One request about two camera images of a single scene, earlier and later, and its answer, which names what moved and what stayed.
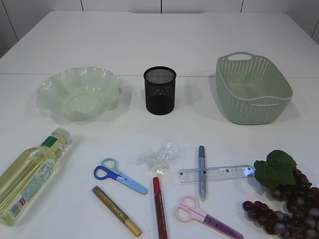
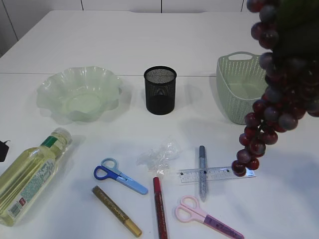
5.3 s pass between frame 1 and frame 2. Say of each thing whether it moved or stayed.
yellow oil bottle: stayed
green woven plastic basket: stayed
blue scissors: stayed
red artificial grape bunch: moved
